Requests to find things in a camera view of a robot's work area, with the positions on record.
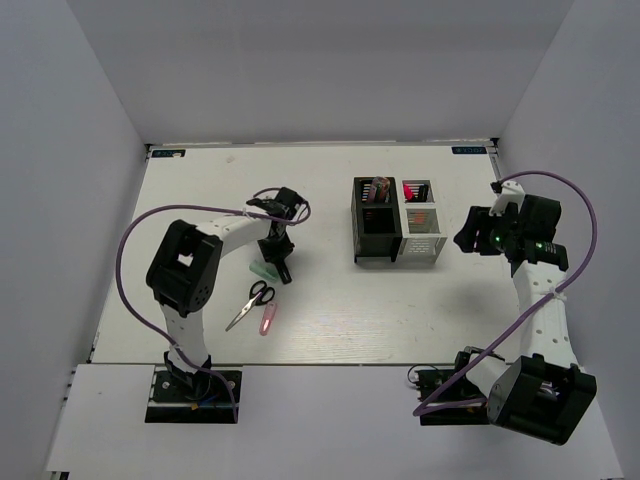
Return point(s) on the pale green eraser case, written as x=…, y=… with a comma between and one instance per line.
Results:
x=265, y=271

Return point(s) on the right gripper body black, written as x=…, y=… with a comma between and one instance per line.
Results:
x=495, y=231

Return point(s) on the pink translucent eraser case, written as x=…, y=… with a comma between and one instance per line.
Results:
x=269, y=314

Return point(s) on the white slotted pen holder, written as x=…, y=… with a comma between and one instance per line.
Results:
x=423, y=230

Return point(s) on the orange cap black highlighter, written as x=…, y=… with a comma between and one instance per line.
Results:
x=422, y=195

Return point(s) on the left blue table label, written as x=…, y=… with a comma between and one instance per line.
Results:
x=168, y=153

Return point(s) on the pink patterned glue bottle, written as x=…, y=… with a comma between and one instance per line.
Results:
x=379, y=190

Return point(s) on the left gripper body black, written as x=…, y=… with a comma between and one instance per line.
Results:
x=276, y=246

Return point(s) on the blue table label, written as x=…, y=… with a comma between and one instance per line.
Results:
x=469, y=150
x=168, y=153

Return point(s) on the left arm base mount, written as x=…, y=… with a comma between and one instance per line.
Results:
x=170, y=401

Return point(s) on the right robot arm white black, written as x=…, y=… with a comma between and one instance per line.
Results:
x=543, y=393

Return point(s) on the black slotted pen holder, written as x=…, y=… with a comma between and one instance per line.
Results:
x=376, y=223

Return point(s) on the pink cap black highlighter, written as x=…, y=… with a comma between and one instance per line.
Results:
x=408, y=193

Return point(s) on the right blue table label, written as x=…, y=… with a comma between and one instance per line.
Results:
x=469, y=150

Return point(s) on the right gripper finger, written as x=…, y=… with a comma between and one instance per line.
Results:
x=474, y=219
x=465, y=240

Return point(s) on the black handled scissors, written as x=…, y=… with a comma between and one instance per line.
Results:
x=260, y=294

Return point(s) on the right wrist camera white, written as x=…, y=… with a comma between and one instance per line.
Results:
x=508, y=192

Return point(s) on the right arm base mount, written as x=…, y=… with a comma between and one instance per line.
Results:
x=426, y=378

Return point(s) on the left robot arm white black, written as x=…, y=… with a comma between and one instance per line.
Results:
x=184, y=269

